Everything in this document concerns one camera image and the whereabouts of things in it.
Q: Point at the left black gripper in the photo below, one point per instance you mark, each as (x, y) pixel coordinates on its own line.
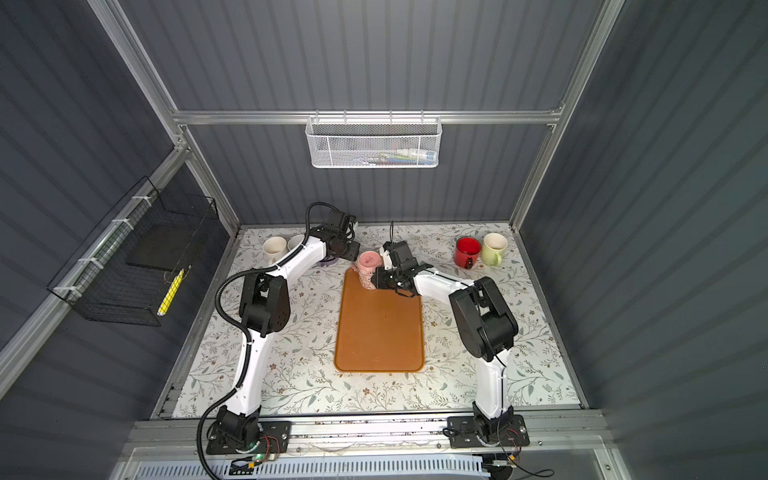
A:
(354, 251)

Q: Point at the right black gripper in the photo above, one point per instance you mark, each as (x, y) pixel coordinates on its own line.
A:
(381, 283)

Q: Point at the pink ghost pattern mug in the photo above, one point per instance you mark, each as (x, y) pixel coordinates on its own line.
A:
(365, 267)

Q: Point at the white mug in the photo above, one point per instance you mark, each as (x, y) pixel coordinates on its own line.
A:
(274, 248)

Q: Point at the red mug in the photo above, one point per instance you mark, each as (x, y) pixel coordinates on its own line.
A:
(466, 253)

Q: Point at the light green mug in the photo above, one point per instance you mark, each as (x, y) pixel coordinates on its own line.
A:
(494, 246)

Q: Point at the purple mug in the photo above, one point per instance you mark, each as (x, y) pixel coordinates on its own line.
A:
(327, 262)

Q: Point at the blue textured mug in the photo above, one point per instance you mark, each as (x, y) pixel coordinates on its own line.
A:
(295, 242)

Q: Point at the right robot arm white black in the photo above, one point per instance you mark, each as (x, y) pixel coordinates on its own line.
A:
(485, 324)

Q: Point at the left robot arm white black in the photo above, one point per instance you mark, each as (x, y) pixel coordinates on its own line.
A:
(257, 302)

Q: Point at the orange plastic tray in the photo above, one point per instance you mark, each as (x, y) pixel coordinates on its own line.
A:
(379, 331)

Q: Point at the pens in white basket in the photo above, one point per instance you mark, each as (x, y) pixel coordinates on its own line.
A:
(400, 158)

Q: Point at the white wire basket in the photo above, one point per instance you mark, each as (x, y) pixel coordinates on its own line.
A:
(333, 144)

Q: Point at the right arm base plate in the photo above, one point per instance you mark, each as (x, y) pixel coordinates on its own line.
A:
(461, 433)

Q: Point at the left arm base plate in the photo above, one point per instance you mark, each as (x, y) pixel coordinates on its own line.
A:
(270, 437)

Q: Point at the black wire basket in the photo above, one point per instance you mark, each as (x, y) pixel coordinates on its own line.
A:
(123, 276)

